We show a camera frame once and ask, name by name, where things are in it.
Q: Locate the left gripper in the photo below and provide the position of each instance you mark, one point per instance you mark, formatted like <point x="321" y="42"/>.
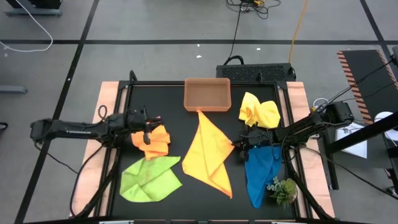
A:
<point x="136" y="119"/>

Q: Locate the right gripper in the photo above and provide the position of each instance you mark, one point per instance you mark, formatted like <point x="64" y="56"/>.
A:
<point x="261" y="138"/>

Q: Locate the orange microfiber towel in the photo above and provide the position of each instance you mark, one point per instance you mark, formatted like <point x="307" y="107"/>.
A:
<point x="158" y="143"/>

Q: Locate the blue microfiber towel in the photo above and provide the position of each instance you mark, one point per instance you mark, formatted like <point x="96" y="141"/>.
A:
<point x="259" y="174"/>

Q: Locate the amber microfiber towel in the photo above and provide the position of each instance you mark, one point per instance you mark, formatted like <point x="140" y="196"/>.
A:
<point x="206" y="149"/>

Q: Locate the yellow microfiber towel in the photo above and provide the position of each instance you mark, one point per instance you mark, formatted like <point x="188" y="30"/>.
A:
<point x="261" y="115"/>

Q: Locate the green microfiber towel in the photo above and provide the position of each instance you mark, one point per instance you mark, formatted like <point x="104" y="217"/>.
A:
<point x="149" y="180"/>

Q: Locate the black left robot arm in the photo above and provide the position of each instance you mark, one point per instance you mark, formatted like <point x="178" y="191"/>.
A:
<point x="68" y="129"/>

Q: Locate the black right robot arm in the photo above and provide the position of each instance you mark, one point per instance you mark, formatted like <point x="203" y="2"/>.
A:
<point x="311" y="123"/>

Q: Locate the light wooden side board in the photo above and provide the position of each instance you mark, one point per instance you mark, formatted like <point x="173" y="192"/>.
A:
<point x="107" y="88"/>
<point x="295" y="90"/>

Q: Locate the small artificial plant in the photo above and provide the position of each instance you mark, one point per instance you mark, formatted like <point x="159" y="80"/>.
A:
<point x="284" y="191"/>

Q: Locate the orange translucent plastic bin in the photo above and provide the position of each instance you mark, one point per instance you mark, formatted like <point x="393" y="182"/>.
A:
<point x="206" y="95"/>

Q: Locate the black perforated computer case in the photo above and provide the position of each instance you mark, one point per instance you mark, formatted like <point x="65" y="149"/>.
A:
<point x="255" y="72"/>

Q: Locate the white paper sheet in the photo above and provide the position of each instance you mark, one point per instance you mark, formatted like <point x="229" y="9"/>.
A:
<point x="351" y="143"/>

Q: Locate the black desk stand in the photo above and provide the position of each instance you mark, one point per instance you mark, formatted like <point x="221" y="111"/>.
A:
<point x="367" y="132"/>

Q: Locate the black ramp with striped edges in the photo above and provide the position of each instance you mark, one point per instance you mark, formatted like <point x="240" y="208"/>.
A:
<point x="360" y="71"/>

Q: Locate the grey floor bar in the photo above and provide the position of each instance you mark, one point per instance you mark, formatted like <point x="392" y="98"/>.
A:
<point x="12" y="89"/>

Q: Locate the white round object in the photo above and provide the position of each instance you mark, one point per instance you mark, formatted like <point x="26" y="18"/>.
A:
<point x="383" y="114"/>

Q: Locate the grey furniture base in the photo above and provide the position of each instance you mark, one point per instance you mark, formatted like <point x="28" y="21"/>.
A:
<point x="31" y="12"/>

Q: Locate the black aluminium table frame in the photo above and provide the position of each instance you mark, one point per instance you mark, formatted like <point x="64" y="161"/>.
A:
<point x="149" y="83"/>

